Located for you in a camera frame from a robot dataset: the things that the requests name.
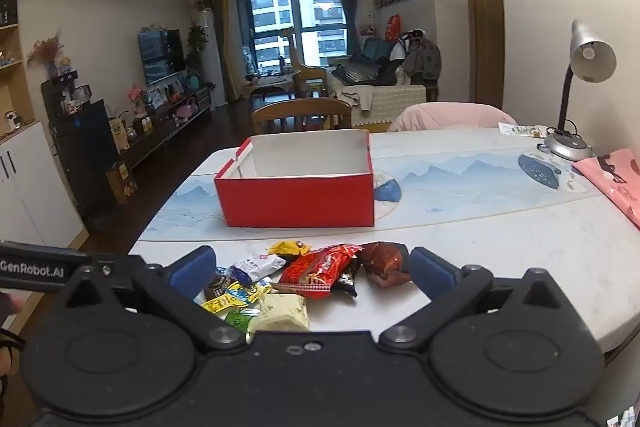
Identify black cabinet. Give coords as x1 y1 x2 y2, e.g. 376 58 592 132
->
41 79 123 228

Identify yellow wooden armchair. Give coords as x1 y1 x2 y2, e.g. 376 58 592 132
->
282 27 328 98

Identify yellow and blue snack packet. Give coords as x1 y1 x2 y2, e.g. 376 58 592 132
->
201 279 273 314

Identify wooden wall shelf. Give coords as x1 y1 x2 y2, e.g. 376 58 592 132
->
0 0 36 138

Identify wooden coffee table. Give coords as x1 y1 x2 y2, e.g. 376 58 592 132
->
243 74 296 100

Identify black snack packet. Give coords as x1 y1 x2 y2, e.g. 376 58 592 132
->
331 259 362 298

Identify white cabinet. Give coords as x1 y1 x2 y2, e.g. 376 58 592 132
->
0 122 86 253

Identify blue mountain print table mat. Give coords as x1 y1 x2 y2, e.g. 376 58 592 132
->
142 147 601 233

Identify printed paper leaflet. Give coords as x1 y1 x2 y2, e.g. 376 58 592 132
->
498 123 548 138

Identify white standing air conditioner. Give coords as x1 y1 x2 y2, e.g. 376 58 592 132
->
197 8 227 108

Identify grey and yellow curtain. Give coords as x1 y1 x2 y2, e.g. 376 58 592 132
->
207 0 242 102

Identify kraft paper bag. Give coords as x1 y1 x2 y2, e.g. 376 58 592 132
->
109 117 130 152

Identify red snack packet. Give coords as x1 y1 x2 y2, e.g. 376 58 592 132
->
277 244 363 299

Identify dark brown chocolate packet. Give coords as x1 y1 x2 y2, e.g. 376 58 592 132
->
202 272 236 303

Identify person's left hand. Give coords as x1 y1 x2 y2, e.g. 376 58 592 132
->
0 293 24 325

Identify green snack packet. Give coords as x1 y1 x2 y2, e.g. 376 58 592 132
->
223 307 261 334

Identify sofa with cream cover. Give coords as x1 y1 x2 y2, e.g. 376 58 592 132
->
327 38 441 128

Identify large window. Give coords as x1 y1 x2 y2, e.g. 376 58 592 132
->
235 0 351 72

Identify dried flower bunch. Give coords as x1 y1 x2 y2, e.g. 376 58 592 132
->
27 34 66 72

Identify pink bag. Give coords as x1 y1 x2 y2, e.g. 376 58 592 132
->
572 148 640 228

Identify wooden dining chair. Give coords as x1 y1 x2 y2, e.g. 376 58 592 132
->
250 98 353 135

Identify cream-coloured snack packet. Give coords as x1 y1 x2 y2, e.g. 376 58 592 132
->
247 293 311 334

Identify pink flower bouquet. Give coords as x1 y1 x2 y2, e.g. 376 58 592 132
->
129 83 147 115

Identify white blue-edged biscuit packet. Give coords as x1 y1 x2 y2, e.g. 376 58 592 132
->
227 253 287 283

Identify brown wooden door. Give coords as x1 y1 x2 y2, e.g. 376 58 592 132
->
456 0 505 110

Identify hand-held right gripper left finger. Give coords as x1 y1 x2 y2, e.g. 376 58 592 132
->
62 246 248 354

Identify red cardboard box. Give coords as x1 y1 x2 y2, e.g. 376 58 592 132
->
214 129 376 228

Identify pink cloth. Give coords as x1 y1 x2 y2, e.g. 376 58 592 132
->
389 103 518 132

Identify pile of dark clothes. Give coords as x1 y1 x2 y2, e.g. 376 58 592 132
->
390 29 442 85

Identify dark low television cabinet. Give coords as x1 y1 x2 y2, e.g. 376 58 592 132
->
117 87 213 168

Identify brown cardboard box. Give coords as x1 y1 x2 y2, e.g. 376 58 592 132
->
106 163 139 205

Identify flat-screen television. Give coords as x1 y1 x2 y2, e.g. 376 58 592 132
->
138 28 187 86

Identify silver desk lamp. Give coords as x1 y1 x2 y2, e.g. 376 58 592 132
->
542 19 617 162

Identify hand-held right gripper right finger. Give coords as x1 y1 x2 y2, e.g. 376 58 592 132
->
379 247 563 352

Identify dark red-brown foil packet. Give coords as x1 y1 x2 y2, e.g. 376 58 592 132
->
359 241 412 288

